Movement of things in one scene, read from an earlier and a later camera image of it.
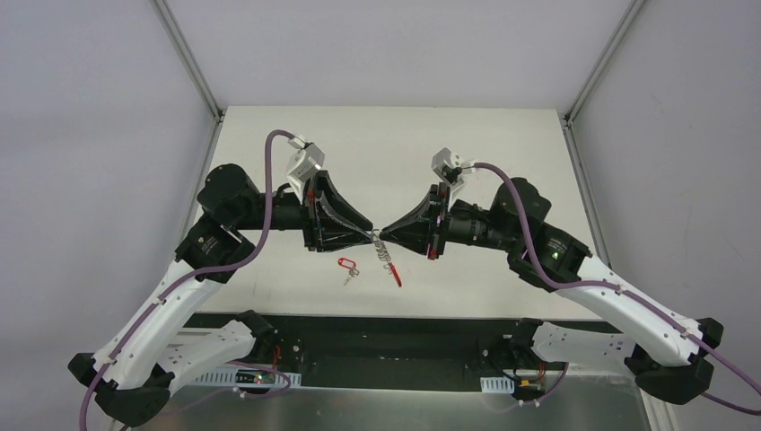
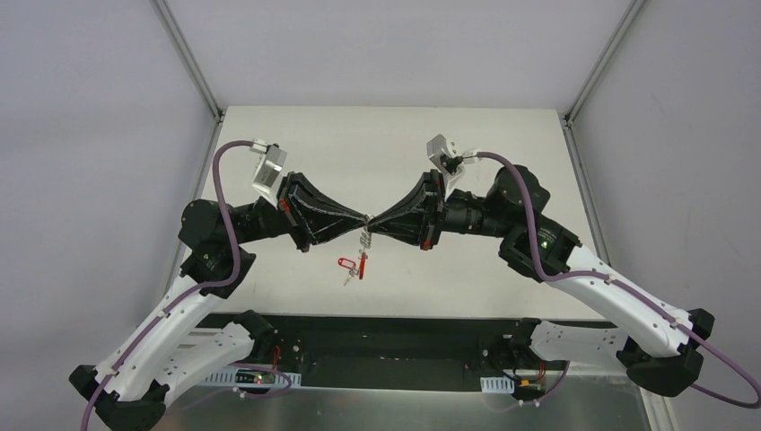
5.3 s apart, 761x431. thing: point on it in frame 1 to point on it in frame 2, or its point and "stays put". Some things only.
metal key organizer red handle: [383, 253] to [365, 242]
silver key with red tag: [349, 264] stays put
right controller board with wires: [530, 387] stays put
